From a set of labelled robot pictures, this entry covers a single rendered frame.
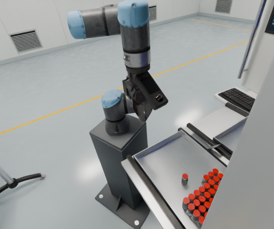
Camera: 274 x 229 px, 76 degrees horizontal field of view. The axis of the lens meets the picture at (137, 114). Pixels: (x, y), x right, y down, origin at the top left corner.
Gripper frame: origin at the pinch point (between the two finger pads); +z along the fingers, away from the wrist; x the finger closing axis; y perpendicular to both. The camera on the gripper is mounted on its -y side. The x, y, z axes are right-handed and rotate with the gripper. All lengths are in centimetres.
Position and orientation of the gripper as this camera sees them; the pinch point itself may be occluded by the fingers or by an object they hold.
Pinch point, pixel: (145, 119)
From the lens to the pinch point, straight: 61.8
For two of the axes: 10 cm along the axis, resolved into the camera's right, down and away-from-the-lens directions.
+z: 0.8, 7.7, 6.4
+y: -5.1, -5.1, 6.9
